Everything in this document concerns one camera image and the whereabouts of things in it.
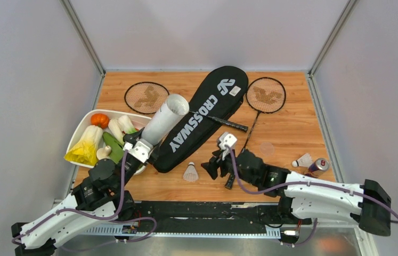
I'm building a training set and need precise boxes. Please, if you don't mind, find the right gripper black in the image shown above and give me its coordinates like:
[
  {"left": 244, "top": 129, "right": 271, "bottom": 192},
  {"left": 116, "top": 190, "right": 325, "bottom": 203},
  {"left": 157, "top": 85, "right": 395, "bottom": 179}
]
[{"left": 201, "top": 147, "right": 257, "bottom": 187}]

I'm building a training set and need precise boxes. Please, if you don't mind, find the shuttlecock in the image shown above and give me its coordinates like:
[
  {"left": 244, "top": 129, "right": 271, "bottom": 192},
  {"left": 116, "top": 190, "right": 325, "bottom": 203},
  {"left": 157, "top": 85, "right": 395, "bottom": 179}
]
[
  {"left": 291, "top": 153, "right": 314, "bottom": 167},
  {"left": 183, "top": 162, "right": 199, "bottom": 182}
]

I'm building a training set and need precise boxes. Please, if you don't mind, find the clear plastic tube lid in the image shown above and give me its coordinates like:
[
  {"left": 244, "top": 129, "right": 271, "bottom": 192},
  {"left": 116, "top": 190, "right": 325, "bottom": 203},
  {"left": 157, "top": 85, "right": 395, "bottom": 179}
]
[{"left": 259, "top": 142, "right": 275, "bottom": 156}]

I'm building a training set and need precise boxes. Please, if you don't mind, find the white shuttlecock tube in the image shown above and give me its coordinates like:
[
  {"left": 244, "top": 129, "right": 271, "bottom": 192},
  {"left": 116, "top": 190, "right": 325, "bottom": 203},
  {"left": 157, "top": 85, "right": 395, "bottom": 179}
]
[{"left": 141, "top": 94, "right": 189, "bottom": 146}]

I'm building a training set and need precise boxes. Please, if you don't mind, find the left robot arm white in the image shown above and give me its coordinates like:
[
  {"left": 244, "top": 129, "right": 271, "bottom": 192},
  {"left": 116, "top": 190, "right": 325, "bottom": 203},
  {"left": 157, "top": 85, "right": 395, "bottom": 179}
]
[{"left": 11, "top": 130, "right": 153, "bottom": 255}]

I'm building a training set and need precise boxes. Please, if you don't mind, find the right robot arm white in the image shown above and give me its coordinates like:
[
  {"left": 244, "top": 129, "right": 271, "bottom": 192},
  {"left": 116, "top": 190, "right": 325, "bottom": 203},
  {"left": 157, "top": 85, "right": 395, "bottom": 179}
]
[{"left": 201, "top": 150, "right": 393, "bottom": 237}]

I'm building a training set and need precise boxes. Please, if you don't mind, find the left badminton racket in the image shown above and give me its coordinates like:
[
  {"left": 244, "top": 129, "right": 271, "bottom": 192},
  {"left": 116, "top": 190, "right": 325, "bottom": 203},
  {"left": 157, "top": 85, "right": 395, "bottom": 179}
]
[{"left": 124, "top": 82, "right": 248, "bottom": 132}]

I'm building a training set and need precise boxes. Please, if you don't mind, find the badminton racket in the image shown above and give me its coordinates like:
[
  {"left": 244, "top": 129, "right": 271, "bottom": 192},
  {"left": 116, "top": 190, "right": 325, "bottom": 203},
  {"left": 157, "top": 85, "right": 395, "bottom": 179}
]
[
  {"left": 237, "top": 77, "right": 286, "bottom": 188},
  {"left": 124, "top": 82, "right": 248, "bottom": 132}
]

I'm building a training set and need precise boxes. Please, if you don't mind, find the right badminton racket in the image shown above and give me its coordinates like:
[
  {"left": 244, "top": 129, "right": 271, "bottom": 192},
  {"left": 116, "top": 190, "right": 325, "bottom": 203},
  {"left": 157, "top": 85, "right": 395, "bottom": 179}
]
[{"left": 237, "top": 77, "right": 286, "bottom": 188}]

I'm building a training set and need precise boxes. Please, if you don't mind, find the green bok choy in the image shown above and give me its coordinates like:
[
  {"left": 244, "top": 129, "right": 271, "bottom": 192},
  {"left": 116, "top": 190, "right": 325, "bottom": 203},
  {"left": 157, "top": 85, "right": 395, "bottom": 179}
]
[{"left": 118, "top": 115, "right": 138, "bottom": 134}]

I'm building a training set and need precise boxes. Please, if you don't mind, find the white bok choy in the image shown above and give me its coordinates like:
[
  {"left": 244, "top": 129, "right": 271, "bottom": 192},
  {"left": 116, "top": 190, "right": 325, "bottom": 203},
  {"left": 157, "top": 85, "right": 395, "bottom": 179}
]
[{"left": 108, "top": 118, "right": 125, "bottom": 146}]

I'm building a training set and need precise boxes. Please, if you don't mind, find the white mushroom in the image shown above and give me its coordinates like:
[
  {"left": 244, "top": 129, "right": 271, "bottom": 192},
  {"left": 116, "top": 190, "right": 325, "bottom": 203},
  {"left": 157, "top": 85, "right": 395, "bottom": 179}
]
[{"left": 96, "top": 146, "right": 112, "bottom": 160}]

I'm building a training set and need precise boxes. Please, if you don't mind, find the small orange pumpkin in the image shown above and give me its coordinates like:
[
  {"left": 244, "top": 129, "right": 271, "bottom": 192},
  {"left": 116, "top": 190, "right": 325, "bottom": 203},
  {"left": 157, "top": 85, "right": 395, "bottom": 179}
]
[{"left": 90, "top": 113, "right": 110, "bottom": 129}]

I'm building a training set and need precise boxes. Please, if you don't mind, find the white plastic tray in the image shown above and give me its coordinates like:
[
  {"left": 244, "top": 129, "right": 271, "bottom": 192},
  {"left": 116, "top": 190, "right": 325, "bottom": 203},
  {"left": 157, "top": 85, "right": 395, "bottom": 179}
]
[{"left": 65, "top": 109, "right": 153, "bottom": 176}]

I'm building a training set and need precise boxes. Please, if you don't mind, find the yellow napa cabbage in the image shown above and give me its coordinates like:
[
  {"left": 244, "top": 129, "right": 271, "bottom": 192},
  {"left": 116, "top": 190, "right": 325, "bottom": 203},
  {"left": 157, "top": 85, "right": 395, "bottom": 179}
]
[{"left": 64, "top": 125, "right": 103, "bottom": 165}]

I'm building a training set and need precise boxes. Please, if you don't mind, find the black racket bag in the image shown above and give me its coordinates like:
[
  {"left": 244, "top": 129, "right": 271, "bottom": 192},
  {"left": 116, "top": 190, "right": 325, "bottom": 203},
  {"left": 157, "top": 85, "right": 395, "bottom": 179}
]
[{"left": 153, "top": 66, "right": 249, "bottom": 173}]

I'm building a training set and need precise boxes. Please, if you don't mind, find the energy drink can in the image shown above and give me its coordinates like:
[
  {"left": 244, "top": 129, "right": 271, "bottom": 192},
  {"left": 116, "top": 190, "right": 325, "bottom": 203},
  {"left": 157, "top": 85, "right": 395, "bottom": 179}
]
[{"left": 304, "top": 158, "right": 330, "bottom": 178}]

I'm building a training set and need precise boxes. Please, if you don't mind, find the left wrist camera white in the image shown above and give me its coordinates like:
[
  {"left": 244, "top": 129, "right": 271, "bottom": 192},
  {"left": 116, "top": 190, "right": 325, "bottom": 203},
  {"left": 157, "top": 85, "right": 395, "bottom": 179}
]
[{"left": 123, "top": 139, "right": 154, "bottom": 164}]

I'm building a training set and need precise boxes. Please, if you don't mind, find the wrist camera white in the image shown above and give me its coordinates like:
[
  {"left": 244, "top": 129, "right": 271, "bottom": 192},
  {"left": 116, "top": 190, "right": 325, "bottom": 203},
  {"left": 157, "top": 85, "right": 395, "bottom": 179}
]
[
  {"left": 123, "top": 139, "right": 154, "bottom": 164},
  {"left": 217, "top": 132, "right": 238, "bottom": 150}
]

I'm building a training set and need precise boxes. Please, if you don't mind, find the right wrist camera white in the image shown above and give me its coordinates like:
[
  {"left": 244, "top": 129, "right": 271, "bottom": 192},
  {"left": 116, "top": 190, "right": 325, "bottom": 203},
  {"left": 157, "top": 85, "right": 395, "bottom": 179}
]
[{"left": 217, "top": 132, "right": 238, "bottom": 150}]

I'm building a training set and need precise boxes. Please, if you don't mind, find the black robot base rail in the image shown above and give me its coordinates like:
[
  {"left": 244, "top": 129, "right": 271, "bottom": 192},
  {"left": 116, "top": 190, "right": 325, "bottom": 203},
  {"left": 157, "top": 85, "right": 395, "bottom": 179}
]
[{"left": 118, "top": 201, "right": 299, "bottom": 235}]

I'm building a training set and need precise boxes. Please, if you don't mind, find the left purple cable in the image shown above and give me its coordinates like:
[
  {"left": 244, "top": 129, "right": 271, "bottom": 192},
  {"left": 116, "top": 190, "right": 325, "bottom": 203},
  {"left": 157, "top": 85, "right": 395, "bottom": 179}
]
[{"left": 11, "top": 150, "right": 158, "bottom": 248}]

